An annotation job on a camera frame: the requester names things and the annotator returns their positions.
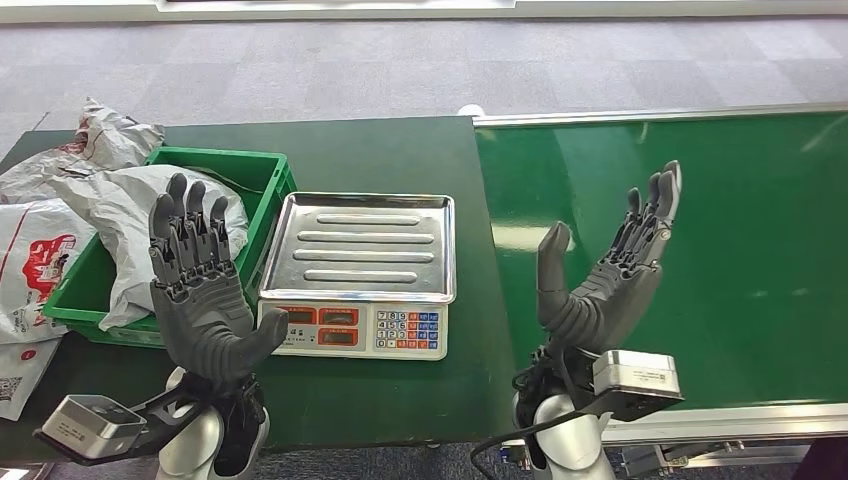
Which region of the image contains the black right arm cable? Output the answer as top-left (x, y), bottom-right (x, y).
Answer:
top-left (470, 410), bottom-right (598, 480)

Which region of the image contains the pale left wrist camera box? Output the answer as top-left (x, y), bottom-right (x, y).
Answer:
top-left (40, 395), bottom-right (148, 461)

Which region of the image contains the crumpled grey mailer package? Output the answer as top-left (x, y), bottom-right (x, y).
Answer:
top-left (0, 97), bottom-right (167, 203)

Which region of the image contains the grey plastic mailer package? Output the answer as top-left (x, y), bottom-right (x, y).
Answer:
top-left (46, 164), bottom-right (250, 333)

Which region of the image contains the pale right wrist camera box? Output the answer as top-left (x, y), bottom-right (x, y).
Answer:
top-left (591, 349), bottom-right (685, 422)

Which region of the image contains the green plastic crate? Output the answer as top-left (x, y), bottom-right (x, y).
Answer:
top-left (42, 146), bottom-right (299, 350)

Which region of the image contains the small white QR code mailer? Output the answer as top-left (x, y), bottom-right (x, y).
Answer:
top-left (0, 337), bottom-right (64, 423)

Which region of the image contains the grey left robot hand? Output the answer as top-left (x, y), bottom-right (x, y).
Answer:
top-left (147, 173), bottom-right (290, 392)

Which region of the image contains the green conveyor belt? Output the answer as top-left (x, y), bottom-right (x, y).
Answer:
top-left (472, 102), bottom-right (848, 475)

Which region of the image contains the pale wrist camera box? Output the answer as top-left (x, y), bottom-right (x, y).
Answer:
top-left (40, 395), bottom-right (148, 461)
top-left (591, 349), bottom-right (685, 422)

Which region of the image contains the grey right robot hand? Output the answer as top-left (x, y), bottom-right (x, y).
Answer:
top-left (536, 159), bottom-right (684, 356)

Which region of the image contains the white mailer with red print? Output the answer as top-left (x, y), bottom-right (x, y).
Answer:
top-left (0, 198), bottom-right (101, 346)

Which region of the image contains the white scale with steel tray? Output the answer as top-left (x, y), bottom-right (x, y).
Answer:
top-left (256, 192), bottom-right (458, 362)

